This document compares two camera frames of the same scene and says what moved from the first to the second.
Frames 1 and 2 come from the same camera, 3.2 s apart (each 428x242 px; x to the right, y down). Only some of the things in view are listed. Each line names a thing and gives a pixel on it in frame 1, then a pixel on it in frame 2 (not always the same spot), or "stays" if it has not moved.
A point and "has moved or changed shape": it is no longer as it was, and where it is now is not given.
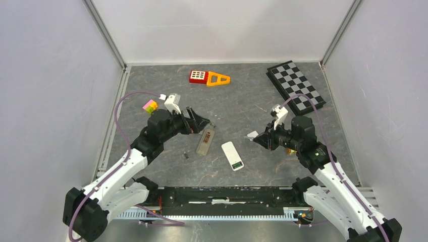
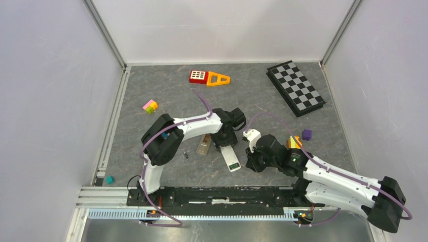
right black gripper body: (280, 137) → (258, 162)
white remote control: (232, 156) has moved or changed shape
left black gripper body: (186, 126) → (221, 139)
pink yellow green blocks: (150, 106) stays
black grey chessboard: (290, 81) stays
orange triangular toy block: (214, 79) stays
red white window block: (198, 76) stays
